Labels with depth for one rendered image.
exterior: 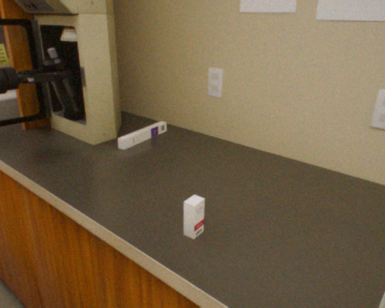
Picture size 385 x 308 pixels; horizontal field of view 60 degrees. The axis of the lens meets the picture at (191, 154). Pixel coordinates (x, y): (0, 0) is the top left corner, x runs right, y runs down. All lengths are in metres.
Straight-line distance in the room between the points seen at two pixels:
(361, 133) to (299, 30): 0.39
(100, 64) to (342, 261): 1.00
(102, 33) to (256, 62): 0.57
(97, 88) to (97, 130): 0.16
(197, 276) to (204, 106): 0.90
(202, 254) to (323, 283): 0.24
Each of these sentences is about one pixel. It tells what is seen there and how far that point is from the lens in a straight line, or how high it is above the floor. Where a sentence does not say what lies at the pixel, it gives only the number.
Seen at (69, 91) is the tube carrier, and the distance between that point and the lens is 1.35.
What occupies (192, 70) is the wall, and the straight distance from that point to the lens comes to 1.45.
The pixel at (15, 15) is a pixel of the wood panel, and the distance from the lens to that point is 1.56.
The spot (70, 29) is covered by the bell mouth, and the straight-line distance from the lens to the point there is 1.37.
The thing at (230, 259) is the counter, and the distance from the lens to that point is 0.73.
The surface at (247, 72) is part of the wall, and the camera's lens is 1.30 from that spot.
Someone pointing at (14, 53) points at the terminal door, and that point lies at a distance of 1.50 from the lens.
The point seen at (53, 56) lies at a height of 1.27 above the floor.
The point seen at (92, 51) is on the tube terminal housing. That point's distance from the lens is 1.28.
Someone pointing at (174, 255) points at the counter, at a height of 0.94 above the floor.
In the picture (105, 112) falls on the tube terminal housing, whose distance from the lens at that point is 1.34.
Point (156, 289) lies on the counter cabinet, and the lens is 0.83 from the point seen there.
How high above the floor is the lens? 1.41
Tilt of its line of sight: 23 degrees down
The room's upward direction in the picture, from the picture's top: 1 degrees clockwise
